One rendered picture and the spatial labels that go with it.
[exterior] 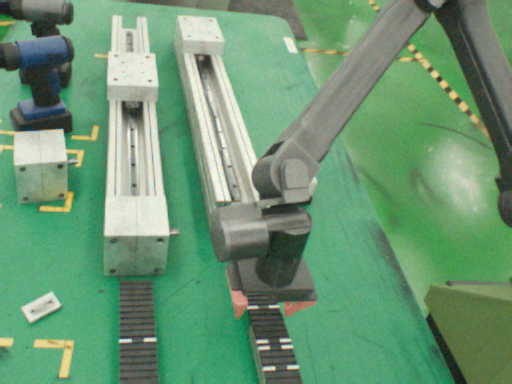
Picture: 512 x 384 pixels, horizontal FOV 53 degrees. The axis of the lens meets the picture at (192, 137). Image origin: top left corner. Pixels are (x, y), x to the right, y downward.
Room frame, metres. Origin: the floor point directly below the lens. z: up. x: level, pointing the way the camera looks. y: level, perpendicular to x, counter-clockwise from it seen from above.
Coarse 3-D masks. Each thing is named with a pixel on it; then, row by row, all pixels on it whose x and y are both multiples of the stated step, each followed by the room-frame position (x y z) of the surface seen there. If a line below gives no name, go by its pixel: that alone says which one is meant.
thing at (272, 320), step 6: (252, 318) 0.47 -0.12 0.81; (258, 318) 0.47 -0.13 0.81; (264, 318) 0.47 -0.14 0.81; (270, 318) 0.47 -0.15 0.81; (276, 318) 0.48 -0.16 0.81; (282, 318) 0.48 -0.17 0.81; (252, 324) 0.46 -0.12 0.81; (258, 324) 0.46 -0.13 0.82; (264, 324) 0.46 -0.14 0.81; (270, 324) 0.46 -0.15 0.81; (276, 324) 0.46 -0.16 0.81; (282, 324) 0.47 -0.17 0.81
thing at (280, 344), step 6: (258, 342) 0.43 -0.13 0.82; (264, 342) 0.43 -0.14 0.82; (270, 342) 0.43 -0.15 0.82; (276, 342) 0.43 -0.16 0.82; (282, 342) 0.44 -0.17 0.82; (288, 342) 0.44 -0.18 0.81; (258, 348) 0.42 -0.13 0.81; (264, 348) 0.42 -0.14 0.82; (270, 348) 0.42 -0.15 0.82; (276, 348) 0.42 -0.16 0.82; (282, 348) 0.43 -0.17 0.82; (288, 348) 0.43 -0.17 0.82
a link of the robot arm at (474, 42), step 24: (456, 0) 0.79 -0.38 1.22; (480, 0) 0.80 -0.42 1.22; (456, 24) 0.79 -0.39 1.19; (480, 24) 0.78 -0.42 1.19; (456, 48) 0.78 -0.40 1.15; (480, 48) 0.75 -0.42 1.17; (480, 72) 0.74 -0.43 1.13; (504, 72) 0.74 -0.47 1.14; (480, 96) 0.73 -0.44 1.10; (504, 96) 0.71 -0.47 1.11; (504, 120) 0.69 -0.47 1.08; (504, 144) 0.68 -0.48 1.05; (504, 168) 0.67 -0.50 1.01; (504, 192) 0.66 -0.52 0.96; (504, 216) 0.64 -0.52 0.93
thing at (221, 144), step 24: (192, 72) 1.12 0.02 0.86; (216, 72) 1.14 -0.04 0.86; (192, 96) 1.02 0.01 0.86; (216, 96) 1.09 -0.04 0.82; (192, 120) 0.98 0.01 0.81; (216, 120) 0.96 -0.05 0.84; (240, 120) 0.93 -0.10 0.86; (216, 144) 0.83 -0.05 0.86; (240, 144) 0.84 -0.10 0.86; (216, 168) 0.75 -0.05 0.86; (240, 168) 0.80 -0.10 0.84; (216, 192) 0.68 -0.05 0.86; (240, 192) 0.72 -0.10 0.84
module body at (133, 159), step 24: (120, 24) 1.35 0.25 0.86; (144, 24) 1.37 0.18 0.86; (120, 48) 1.20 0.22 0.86; (144, 48) 1.22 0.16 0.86; (120, 120) 0.87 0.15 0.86; (144, 120) 0.88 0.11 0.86; (120, 144) 0.79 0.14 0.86; (144, 144) 0.82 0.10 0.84; (120, 168) 0.71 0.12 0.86; (144, 168) 0.77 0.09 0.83; (120, 192) 0.65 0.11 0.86; (144, 192) 0.70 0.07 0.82
